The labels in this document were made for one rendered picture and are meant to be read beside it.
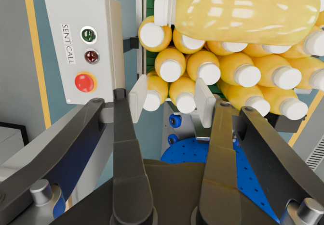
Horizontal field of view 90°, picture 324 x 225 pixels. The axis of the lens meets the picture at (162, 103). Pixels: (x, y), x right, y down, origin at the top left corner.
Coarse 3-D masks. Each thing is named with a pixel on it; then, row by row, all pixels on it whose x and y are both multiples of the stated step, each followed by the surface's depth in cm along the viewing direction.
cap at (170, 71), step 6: (162, 66) 29; (168, 66) 29; (174, 66) 29; (162, 72) 30; (168, 72) 30; (174, 72) 30; (180, 72) 30; (162, 78) 30; (168, 78) 30; (174, 78) 30
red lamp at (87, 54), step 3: (87, 51) 28; (90, 51) 28; (93, 51) 29; (84, 54) 29; (87, 54) 28; (90, 54) 28; (93, 54) 28; (96, 54) 29; (84, 57) 29; (87, 57) 28; (90, 57) 28; (93, 57) 29; (96, 57) 29; (87, 60) 29; (90, 60) 29; (93, 60) 29
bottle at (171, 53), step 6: (168, 48) 35; (174, 48) 36; (162, 54) 33; (168, 54) 32; (174, 54) 32; (180, 54) 33; (156, 60) 34; (162, 60) 32; (168, 60) 31; (174, 60) 31; (180, 60) 32; (156, 66) 34; (180, 66) 31; (156, 72) 36
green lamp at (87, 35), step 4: (88, 28) 27; (84, 32) 27; (88, 32) 27; (92, 32) 27; (84, 36) 27; (88, 36) 27; (92, 36) 27; (84, 40) 28; (88, 40) 27; (92, 40) 28
